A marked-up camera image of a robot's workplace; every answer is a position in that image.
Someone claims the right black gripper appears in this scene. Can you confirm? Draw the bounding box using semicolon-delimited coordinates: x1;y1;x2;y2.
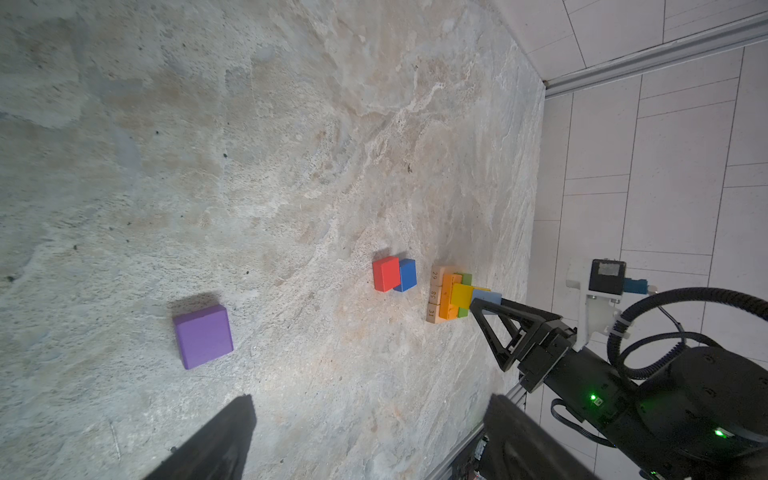
470;298;648;432

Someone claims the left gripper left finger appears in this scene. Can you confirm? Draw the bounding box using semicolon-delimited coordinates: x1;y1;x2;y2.
146;395;257;480

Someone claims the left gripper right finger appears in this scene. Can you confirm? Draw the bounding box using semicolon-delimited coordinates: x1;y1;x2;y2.
482;394;595;480

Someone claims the light blue wood block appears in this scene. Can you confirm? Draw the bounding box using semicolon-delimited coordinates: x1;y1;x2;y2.
470;288;502;317

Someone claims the green wood block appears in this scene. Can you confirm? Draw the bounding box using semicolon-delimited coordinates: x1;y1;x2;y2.
457;273;472;318

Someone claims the yellow wood block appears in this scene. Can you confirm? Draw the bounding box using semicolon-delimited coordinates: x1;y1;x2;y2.
450;283;489;309

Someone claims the orange wood block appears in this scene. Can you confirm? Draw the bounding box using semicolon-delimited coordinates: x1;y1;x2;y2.
438;273;463;321

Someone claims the natural wood block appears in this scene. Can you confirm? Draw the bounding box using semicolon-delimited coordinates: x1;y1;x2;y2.
426;303;446;324
430;265;457;286
428;285;442;306

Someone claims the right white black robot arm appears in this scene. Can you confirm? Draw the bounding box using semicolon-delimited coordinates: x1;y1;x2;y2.
470;287;767;479

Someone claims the purple wood cube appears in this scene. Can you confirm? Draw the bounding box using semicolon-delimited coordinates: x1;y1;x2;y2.
173;305;234;370

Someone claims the blue wood cube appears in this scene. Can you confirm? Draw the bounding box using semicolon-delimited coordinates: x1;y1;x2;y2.
394;259;417;292

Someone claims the red wood cube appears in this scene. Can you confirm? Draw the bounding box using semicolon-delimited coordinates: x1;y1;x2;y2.
372;256;401;292

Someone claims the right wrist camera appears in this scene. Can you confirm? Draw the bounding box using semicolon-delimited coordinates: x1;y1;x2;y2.
565;257;652;346

